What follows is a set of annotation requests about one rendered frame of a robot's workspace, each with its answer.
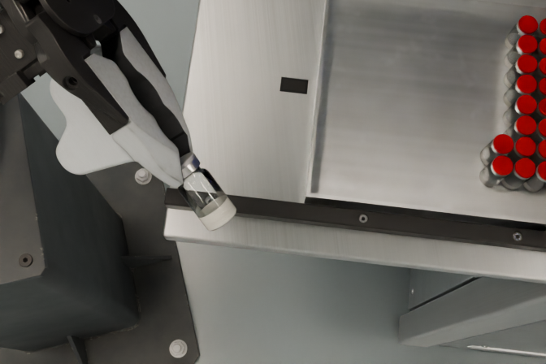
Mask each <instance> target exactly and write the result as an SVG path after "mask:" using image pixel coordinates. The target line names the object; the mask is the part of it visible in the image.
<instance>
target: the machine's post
mask: <svg viewBox="0 0 546 364"><path fill-rule="evenodd" d="M545 319H546V284H540V283H532V282H526V281H518V280H511V279H497V278H491V277H481V278H479V279H476V280H474V281H472V282H470V283H468V284H466V285H464V286H462V287H460V288H458V289H456V290H454V291H452V292H449V293H447V294H445V295H443V296H442V297H439V298H437V299H435V300H434V301H431V302H429V303H427V304H425V305H422V306H420V307H418V308H417V309H415V310H412V311H410V312H409V313H407V314H404V315H402V316H401V317H400V320H399V333H398V343H399V344H400V345H413V346H420V347H429V346H432V345H439V344H443V343H447V342H450V341H454V340H460V339H464V338H468V337H472V336H478V335H482V334H485V333H489V332H495V331H499V330H503V329H506V328H511V327H516V326H521V325H524V324H528V323H534V322H538V321H542V320H545Z"/></svg>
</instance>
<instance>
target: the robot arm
mask: <svg viewBox="0 0 546 364"><path fill-rule="evenodd" d="M96 41H99V42H100V44H101V45H97V43H96ZM45 73H48V74H49V76H50V77H51V78H52V79H51V82H50V93H51V96H52V98H53V99H54V101H55V103H56V104H57V106H58V107H59V109H60V110H61V111H62V112H63V114H64V116H65V118H66V121H67V126H66V129H65V131H64V133H63V135H62V137H61V139H60V141H59V143H58V146H57V148H56V155H57V158H58V160H59V161H60V163H61V165H62V166H63V167H64V168H65V169H66V170H67V171H69V172H71V173H73V174H76V175H85V174H88V173H91V172H95V171H100V170H103V169H106V168H109V167H114V166H118V165H120V164H124V163H129V162H137V163H140V164H141V165H142V166H143V167H144V168H145V169H146V170H147V171H148V172H149V173H151V174H152V175H153V176H155V177H157V178H158V179H160V180H161V181H162V182H164V183H166V184H168V185H170V186H171V187H172V188H174V189H176V188H178V187H179V186H181V185H182V184H183V183H184V179H183V174H182V169H181V163H180V157H182V156H184V155H185V154H187V153H190V152H193V147H192V142H191V136H190V132H189V129H188V127H187V124H186V123H185V120H184V116H183V114H182V112H181V109H180V106H179V104H178V102H177V100H176V97H175V94H174V93H173V91H172V89H171V87H170V85H169V84H168V82H167V80H166V74H165V72H164V70H163V69H162V67H161V65H160V63H159V61H158V60H157V58H156V56H155V55H154V52H153V51H152V49H151V48H150V45H149V43H148V41H147V40H146V39H145V36H144V35H143V33H142V31H141V30H140V29H139V27H138V26H137V24H136V22H135V21H134V20H133V18H132V17H131V16H130V15H129V14H128V12H127V11H126V10H125V8H124V7H123V6H122V5H121V4H120V3H119V1H118V0H0V102H1V103H2V104H3V105H4V104H5V103H6V102H8V101H10V100H11V99H12V98H13V97H15V96H16V95H17V94H19V93H21V92H22V91H23V90H25V89H26V88H27V87H28V86H30V85H31V84H33V83H34V82H35V80H34V78H35V77H36V76H38V75H39V76H40V77H41V76H42V75H44V74H45Z"/></svg>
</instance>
